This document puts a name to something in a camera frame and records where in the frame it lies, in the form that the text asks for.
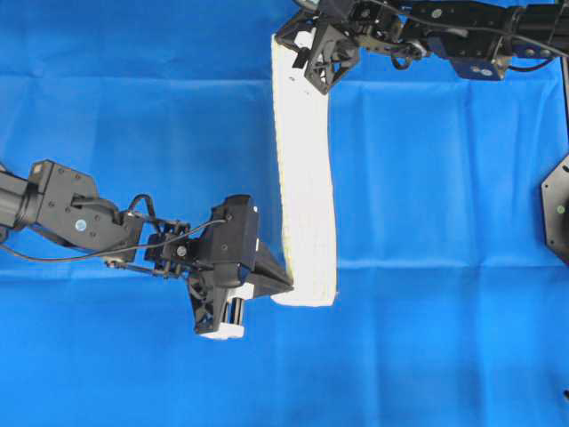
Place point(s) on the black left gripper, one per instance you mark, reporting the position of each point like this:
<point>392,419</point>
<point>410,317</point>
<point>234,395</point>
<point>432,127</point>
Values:
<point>225,256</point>

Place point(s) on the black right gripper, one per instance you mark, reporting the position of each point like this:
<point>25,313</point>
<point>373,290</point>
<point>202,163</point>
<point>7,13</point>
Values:
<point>319,34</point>

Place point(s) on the yellow striped towel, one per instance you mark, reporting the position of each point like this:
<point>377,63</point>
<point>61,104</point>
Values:
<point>301,115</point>

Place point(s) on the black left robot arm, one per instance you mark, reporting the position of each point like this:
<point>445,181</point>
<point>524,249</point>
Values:
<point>65,207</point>

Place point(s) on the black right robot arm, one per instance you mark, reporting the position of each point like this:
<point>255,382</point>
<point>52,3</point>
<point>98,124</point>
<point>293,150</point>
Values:
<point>478,39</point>

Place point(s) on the blue table cloth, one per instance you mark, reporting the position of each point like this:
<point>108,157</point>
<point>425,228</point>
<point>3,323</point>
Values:
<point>450,310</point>

